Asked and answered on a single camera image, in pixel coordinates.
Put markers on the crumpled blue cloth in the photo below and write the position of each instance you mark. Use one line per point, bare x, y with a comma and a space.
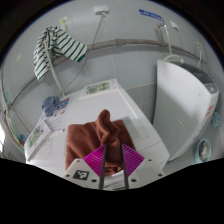
50, 105

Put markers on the white washing machine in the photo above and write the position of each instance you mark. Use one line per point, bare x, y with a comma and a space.
180, 106

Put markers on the flat white picture box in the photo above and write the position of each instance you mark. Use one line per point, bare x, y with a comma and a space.
98, 87

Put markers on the printed paper sheet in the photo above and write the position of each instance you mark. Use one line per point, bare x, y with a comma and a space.
60, 114

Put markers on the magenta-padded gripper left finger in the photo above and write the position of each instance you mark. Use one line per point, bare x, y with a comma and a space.
78, 173

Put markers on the teal plastic basin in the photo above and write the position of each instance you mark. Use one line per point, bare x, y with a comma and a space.
203, 150

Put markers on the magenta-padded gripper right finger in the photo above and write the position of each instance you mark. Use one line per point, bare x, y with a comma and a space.
145, 171

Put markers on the white wall socket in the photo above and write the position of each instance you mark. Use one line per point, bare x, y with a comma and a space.
101, 9

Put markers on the white calendar sheet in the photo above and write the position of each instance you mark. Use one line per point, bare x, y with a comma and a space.
50, 147

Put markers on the green white striped garment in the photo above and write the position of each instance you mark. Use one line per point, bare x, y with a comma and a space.
66, 45

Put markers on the blue wall sign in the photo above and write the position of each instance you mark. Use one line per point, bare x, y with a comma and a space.
150, 14

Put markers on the brown towel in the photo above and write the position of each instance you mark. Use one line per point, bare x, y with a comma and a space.
86, 140

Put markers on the grey wall pipe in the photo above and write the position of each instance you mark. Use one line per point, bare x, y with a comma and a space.
133, 42

